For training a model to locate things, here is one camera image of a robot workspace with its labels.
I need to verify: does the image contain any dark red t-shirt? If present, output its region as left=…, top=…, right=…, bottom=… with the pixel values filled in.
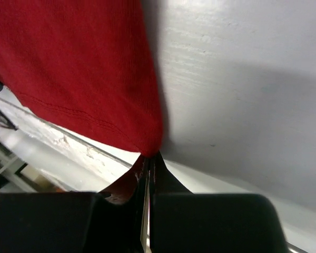
left=0, top=1, right=163, bottom=157

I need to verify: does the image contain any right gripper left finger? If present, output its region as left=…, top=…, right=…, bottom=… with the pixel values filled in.
left=0, top=156, right=148, bottom=252

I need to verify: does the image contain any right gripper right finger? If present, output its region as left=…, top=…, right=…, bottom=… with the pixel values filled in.
left=148, top=154, right=289, bottom=252

